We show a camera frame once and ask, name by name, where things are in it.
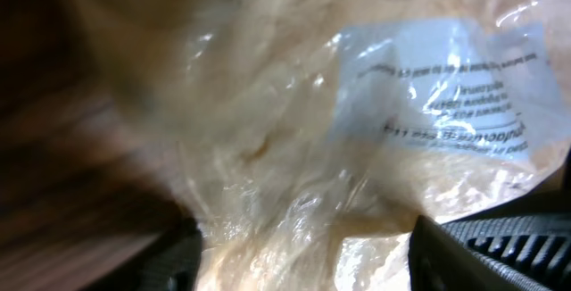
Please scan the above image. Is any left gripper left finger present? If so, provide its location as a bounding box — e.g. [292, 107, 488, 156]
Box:
[84, 218, 203, 291]

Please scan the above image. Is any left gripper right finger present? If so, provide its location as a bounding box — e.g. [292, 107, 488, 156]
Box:
[408, 187, 571, 291]

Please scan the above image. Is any beige plastic pouch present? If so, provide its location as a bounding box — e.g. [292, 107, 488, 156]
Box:
[76, 0, 570, 290]

